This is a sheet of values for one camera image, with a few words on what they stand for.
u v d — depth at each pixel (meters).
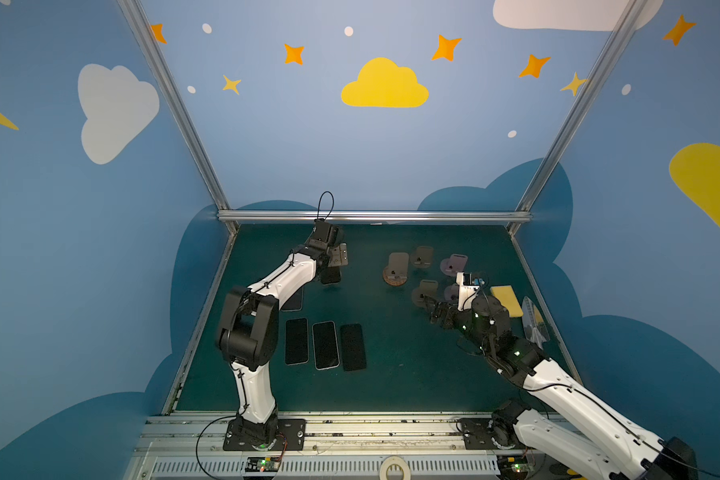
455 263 1.04
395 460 0.71
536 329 0.93
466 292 0.69
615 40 0.74
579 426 0.47
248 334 0.50
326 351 0.90
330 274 0.96
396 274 1.02
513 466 0.71
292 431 0.76
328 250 0.76
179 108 0.85
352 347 0.87
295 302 0.62
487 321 0.56
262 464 0.71
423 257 1.07
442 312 0.69
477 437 0.74
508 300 0.98
